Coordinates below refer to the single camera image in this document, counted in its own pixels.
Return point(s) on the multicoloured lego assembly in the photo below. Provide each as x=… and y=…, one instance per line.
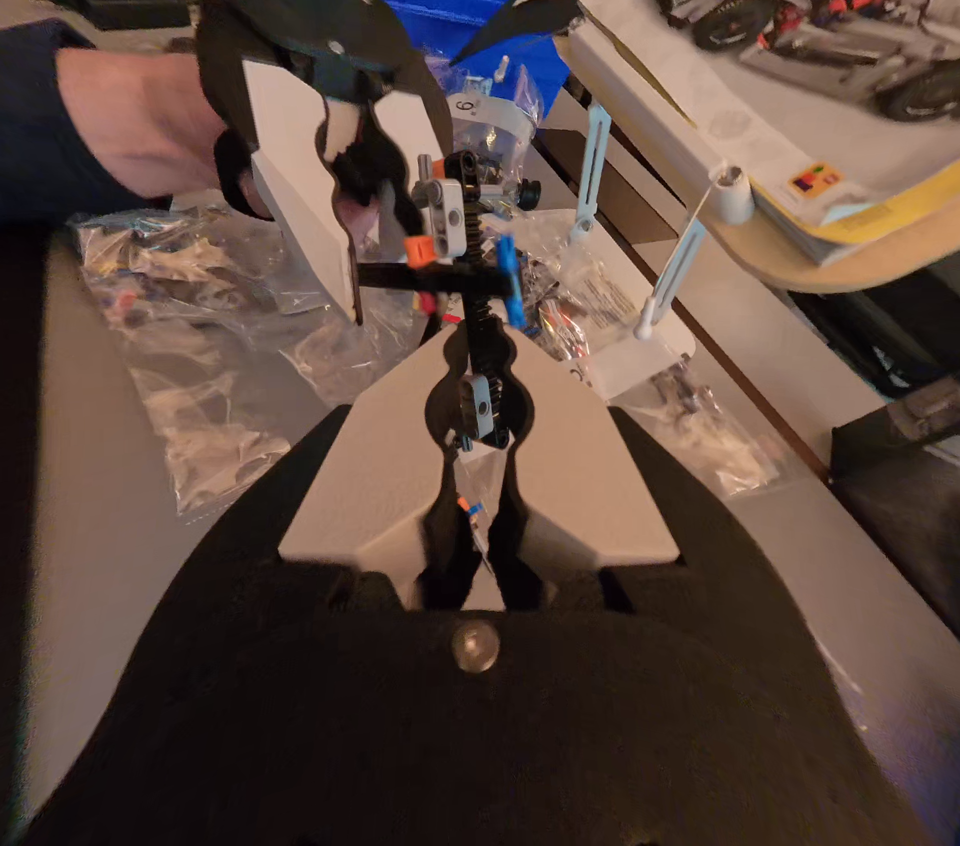
x=480, y=351

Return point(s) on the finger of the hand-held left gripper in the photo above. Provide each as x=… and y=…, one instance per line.
x=292, y=170
x=409, y=133

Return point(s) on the lego instruction booklet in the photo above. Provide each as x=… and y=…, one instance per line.
x=862, y=133

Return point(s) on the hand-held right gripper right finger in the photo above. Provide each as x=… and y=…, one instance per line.
x=592, y=486

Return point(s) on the clear bag with black wheel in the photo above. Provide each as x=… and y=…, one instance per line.
x=487, y=118

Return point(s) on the clear bag with warning print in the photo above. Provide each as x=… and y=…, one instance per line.
x=592, y=306

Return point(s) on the crumpled empty clear bag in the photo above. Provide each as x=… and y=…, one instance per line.
x=712, y=441

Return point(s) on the person's left forearm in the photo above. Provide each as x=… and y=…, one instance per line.
x=37, y=140

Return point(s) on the black storage case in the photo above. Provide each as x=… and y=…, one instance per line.
x=900, y=508

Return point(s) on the person's left hand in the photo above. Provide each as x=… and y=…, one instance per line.
x=142, y=118

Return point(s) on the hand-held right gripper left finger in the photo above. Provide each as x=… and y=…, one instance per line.
x=360, y=486

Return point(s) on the clear bag grey lego parts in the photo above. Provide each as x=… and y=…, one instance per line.
x=187, y=336

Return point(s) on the black power adapter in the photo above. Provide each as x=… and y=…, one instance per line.
x=124, y=2

